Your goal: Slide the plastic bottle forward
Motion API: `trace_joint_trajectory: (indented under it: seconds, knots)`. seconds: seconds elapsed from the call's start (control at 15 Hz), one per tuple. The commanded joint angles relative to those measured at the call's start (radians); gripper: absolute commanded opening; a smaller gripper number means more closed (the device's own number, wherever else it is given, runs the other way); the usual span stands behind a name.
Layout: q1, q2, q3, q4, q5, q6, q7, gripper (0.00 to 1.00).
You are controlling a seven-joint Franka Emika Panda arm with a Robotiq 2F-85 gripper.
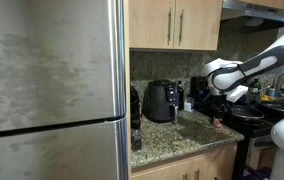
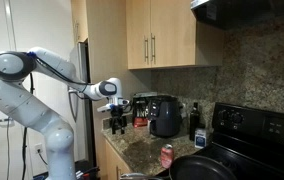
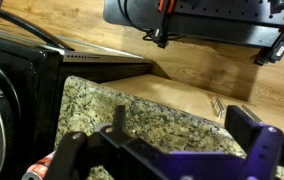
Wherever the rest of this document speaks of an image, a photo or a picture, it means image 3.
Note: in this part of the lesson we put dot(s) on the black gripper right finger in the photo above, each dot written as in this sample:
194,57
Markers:
265,150

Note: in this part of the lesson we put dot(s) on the black kitchen stove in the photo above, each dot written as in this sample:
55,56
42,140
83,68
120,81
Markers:
38,86

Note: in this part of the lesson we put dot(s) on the red soda can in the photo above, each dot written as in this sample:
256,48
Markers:
40,166

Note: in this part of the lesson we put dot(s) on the wooden lower cabinet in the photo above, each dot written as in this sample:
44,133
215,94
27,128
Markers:
188,96

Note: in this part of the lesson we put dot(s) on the orange black clamp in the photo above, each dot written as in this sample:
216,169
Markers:
282,40
163,23

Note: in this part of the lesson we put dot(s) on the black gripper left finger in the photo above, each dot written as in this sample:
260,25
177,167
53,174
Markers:
119,116

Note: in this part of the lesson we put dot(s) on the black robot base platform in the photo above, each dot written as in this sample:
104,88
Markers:
215,23

